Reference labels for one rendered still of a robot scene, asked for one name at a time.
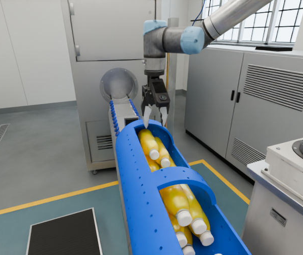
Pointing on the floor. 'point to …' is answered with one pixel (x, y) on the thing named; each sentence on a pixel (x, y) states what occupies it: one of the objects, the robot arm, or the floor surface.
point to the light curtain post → (170, 78)
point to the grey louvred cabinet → (251, 100)
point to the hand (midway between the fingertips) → (155, 125)
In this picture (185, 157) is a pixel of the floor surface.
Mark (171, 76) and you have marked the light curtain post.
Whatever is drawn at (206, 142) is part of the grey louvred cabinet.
